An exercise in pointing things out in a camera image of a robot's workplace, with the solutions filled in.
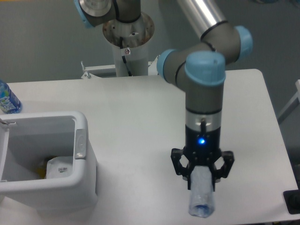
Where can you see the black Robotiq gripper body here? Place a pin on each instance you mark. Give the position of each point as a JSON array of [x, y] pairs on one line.
[[202, 149]]

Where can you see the clear plastic bottle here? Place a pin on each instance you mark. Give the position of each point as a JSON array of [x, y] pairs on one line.
[[201, 198]]

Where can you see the white paper wrapper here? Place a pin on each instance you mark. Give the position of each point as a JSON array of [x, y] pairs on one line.
[[59, 167]]

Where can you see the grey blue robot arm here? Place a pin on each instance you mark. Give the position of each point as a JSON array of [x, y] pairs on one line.
[[198, 71]]

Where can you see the trash pile inside can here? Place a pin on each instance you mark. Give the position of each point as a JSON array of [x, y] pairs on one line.
[[42, 167]]

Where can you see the white plastic trash can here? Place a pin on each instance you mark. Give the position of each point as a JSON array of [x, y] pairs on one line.
[[26, 139]]

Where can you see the black clamp at table edge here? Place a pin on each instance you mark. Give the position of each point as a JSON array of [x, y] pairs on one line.
[[292, 200]]

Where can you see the blue labelled water bottle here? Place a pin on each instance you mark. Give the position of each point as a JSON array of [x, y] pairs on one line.
[[9, 102]]

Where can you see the white frame at right edge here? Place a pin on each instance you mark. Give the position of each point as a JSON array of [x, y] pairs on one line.
[[291, 105]]

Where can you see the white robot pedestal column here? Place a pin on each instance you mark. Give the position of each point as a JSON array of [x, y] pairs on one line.
[[130, 45]]

